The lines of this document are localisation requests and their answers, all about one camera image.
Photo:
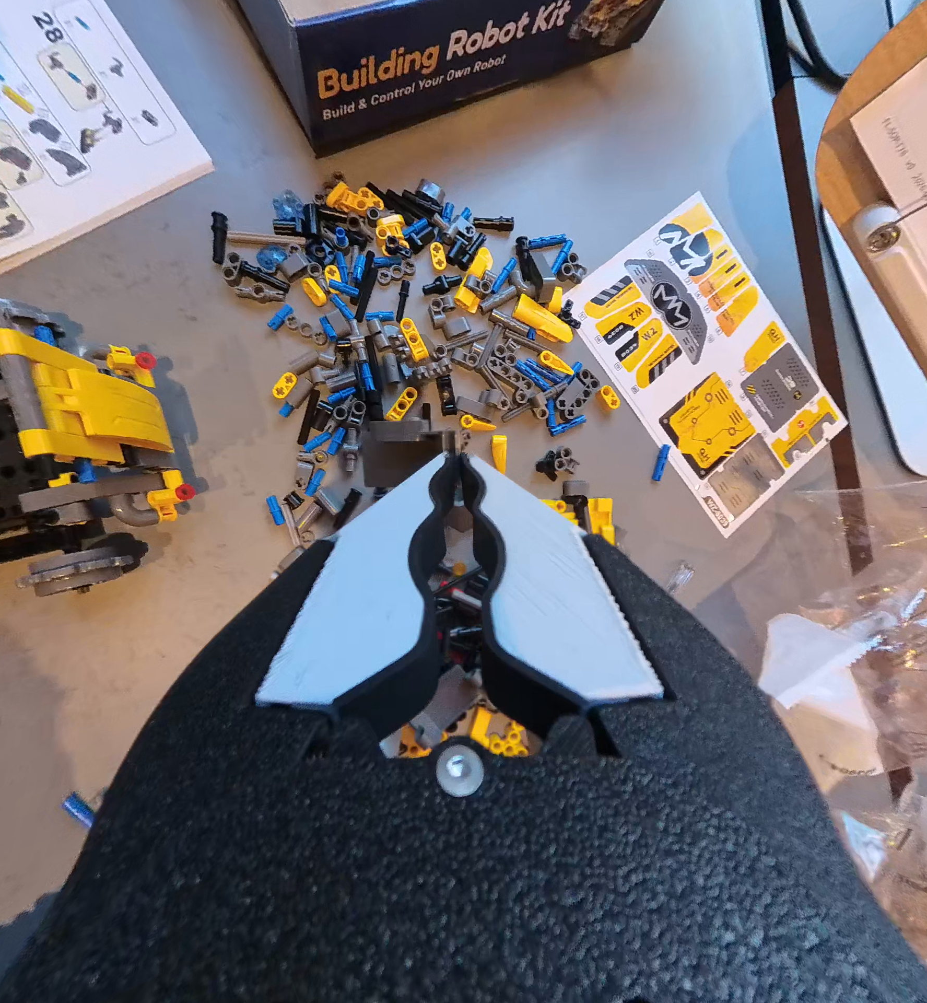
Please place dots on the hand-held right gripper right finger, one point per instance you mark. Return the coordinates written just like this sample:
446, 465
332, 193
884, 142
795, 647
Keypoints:
565, 619

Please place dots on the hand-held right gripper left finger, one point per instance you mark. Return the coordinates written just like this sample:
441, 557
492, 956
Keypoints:
353, 619

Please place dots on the heap of yellow building beams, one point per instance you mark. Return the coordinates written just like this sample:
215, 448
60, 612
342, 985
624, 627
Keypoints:
596, 509

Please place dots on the pile of small building pieces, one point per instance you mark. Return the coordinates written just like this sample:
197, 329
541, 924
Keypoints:
400, 329

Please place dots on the yellow black toy vehicle model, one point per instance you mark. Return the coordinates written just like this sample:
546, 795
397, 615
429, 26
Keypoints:
64, 423

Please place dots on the dark blue cardboard kit box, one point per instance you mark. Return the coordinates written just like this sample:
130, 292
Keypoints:
447, 63

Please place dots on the grey desk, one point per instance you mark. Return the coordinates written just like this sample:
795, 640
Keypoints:
197, 689

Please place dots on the yellow grey sticker sheet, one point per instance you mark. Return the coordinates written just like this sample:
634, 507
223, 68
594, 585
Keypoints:
706, 352

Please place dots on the crumpled clear plastic bag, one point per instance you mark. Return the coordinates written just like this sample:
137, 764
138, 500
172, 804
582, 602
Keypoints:
863, 666

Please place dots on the white monitor stand base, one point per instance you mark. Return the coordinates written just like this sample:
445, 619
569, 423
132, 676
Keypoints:
902, 392

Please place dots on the cardboard sign with paper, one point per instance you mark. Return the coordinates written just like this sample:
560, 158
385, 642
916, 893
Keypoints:
902, 157

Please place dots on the white instruction booklet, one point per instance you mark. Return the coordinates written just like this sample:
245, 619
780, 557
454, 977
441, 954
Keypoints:
64, 117

